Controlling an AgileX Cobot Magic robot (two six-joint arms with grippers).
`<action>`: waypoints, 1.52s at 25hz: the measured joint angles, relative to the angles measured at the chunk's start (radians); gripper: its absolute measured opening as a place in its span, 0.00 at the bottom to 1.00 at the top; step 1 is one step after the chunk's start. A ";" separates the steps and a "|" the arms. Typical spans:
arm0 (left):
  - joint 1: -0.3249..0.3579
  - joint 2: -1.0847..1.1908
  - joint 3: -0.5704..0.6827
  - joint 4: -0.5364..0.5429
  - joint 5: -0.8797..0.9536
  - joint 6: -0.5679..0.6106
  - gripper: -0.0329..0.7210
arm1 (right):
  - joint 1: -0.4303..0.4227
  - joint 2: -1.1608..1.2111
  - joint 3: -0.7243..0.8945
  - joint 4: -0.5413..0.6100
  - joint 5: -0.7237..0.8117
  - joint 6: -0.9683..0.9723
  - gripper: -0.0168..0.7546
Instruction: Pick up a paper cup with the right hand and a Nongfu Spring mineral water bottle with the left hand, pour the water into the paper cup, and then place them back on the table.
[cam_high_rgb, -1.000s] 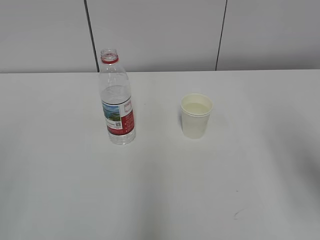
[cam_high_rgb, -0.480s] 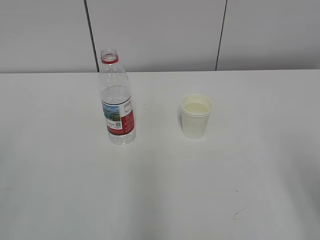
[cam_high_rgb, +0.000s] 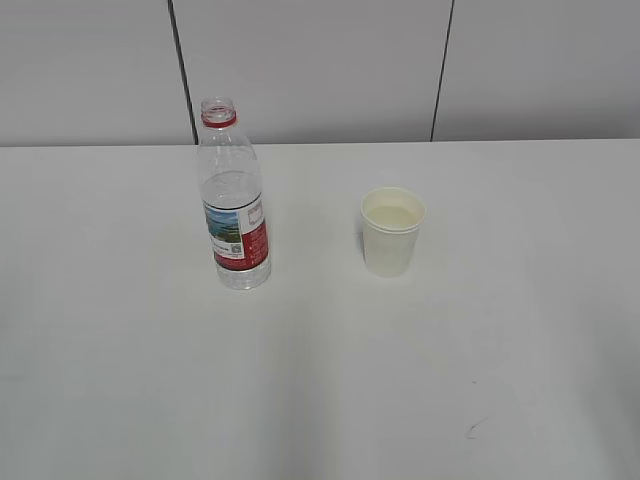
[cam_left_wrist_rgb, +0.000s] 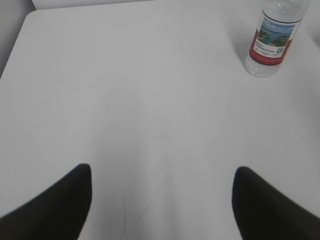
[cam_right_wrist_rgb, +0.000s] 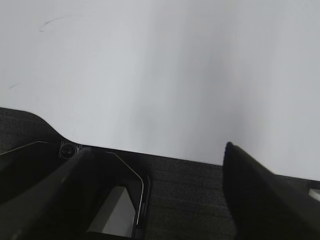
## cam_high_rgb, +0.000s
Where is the white paper cup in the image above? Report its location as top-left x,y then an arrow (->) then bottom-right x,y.
361,187 -> 426,278

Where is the clear plastic water bottle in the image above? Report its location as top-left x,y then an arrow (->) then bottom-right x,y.
197,97 -> 271,290

